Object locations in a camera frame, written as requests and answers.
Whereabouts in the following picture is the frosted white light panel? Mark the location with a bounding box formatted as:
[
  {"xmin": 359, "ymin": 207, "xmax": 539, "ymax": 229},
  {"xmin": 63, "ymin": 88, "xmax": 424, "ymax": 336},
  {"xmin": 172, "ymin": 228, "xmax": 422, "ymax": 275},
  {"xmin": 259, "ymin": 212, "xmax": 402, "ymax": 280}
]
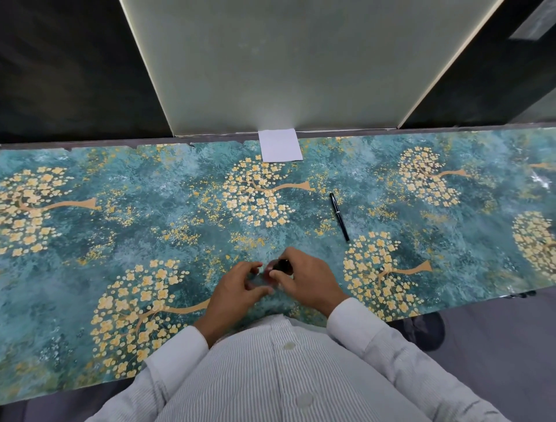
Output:
[
  {"xmin": 119, "ymin": 0, "xmax": 506, "ymax": 137},
  {"xmin": 508, "ymin": 88, "xmax": 556, "ymax": 126}
]

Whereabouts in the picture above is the black waste bin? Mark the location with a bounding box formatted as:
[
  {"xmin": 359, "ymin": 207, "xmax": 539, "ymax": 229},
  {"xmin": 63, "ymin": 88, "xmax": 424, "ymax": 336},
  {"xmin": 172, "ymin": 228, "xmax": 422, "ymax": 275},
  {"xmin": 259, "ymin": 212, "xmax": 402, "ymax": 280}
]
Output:
[{"xmin": 390, "ymin": 310, "xmax": 447, "ymax": 353}]

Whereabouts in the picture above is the grey wall sticker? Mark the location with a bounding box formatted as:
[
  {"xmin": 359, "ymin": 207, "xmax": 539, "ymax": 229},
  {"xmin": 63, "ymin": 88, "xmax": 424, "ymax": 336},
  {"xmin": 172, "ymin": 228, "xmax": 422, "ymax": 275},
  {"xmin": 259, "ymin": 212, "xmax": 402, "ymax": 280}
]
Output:
[{"xmin": 509, "ymin": 0, "xmax": 556, "ymax": 41}]

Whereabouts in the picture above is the person's striped shirt torso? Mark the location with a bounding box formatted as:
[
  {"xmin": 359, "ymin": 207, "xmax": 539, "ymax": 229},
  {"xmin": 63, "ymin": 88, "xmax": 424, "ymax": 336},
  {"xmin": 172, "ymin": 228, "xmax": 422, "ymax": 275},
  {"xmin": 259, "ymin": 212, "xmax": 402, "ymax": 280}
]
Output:
[{"xmin": 154, "ymin": 315, "xmax": 433, "ymax": 422}]

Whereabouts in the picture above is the person's right forearm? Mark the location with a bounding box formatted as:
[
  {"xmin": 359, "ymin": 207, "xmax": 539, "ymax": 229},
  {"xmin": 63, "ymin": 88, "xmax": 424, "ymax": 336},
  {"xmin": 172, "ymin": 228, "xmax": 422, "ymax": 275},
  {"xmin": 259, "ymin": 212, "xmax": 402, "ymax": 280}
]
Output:
[{"xmin": 325, "ymin": 297, "xmax": 511, "ymax": 422}]

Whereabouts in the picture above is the person's left hand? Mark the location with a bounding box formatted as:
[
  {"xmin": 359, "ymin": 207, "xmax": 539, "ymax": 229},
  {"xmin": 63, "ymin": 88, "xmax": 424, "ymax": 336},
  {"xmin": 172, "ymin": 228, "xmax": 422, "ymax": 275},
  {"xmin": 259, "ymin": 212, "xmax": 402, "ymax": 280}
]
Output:
[{"xmin": 192, "ymin": 260, "xmax": 276, "ymax": 350}]

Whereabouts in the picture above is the person's left forearm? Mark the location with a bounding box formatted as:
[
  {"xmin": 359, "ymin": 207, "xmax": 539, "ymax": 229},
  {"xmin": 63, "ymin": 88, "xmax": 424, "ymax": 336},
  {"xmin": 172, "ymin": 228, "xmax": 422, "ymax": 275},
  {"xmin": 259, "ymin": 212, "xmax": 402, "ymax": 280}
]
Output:
[{"xmin": 85, "ymin": 325, "xmax": 211, "ymax": 422}]

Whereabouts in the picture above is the person's right hand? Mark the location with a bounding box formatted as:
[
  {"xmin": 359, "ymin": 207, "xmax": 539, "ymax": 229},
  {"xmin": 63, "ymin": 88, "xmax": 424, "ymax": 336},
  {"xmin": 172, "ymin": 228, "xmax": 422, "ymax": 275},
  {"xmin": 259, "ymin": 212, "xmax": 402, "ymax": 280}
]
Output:
[{"xmin": 268, "ymin": 246, "xmax": 352, "ymax": 319}]

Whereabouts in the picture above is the white paper square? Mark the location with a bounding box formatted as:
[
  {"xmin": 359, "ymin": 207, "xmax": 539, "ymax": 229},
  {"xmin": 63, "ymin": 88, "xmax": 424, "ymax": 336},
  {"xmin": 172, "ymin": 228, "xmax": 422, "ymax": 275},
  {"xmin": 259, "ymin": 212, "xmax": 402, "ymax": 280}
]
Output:
[{"xmin": 257, "ymin": 128, "xmax": 305, "ymax": 163}]

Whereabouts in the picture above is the teal floral table cover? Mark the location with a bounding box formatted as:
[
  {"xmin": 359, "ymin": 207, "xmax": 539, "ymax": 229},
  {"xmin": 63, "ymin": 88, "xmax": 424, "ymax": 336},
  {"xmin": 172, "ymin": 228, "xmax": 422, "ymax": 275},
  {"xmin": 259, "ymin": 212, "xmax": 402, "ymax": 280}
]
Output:
[{"xmin": 0, "ymin": 126, "xmax": 556, "ymax": 406}]

